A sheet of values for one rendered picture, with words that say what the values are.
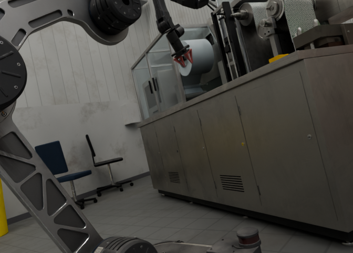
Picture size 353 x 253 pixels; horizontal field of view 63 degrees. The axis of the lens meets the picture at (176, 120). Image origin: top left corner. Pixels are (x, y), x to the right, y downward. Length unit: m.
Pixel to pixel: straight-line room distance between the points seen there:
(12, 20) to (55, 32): 4.71
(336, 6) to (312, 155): 0.96
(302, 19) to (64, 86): 4.20
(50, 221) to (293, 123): 1.10
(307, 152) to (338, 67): 0.42
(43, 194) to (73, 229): 0.13
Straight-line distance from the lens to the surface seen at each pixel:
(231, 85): 1.73
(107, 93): 5.72
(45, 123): 4.99
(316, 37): 1.63
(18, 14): 0.95
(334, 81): 1.50
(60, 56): 5.48
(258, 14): 2.04
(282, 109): 1.50
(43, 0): 1.01
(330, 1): 2.05
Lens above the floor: 0.66
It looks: 3 degrees up
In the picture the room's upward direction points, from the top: 13 degrees counter-clockwise
